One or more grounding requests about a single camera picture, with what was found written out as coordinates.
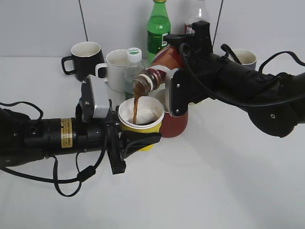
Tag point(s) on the cola bottle red label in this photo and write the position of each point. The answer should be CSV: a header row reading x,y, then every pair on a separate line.
x,y
197,12

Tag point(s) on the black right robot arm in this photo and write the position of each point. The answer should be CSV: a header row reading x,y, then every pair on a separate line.
x,y
275,104

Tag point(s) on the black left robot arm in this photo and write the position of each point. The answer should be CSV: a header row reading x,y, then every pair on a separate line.
x,y
23,140

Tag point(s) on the clear water bottle green label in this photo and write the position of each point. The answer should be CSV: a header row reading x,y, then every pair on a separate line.
x,y
133,67

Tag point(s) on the red ceramic mug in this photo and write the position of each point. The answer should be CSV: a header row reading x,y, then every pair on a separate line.
x,y
171,126

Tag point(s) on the black ceramic mug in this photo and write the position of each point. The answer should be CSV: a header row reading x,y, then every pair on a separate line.
x,y
84,56

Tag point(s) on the brown Nescafe coffee bottle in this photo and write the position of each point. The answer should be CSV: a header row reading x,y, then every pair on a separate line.
x,y
152,77

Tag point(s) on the yellow paper cup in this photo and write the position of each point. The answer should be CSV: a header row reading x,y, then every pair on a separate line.
x,y
150,113

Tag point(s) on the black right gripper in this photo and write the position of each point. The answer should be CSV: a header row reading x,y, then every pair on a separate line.
x,y
185,85

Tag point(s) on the green soda bottle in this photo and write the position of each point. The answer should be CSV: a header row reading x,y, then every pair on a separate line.
x,y
158,26

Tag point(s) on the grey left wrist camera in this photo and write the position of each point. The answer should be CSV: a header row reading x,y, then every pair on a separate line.
x,y
101,104

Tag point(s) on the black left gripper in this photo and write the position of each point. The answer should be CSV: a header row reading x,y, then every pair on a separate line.
x,y
102,134

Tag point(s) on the dark blue ceramic mug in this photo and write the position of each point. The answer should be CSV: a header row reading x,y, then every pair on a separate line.
x,y
245,57

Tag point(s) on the white ceramic mug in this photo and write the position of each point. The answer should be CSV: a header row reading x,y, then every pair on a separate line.
x,y
112,71

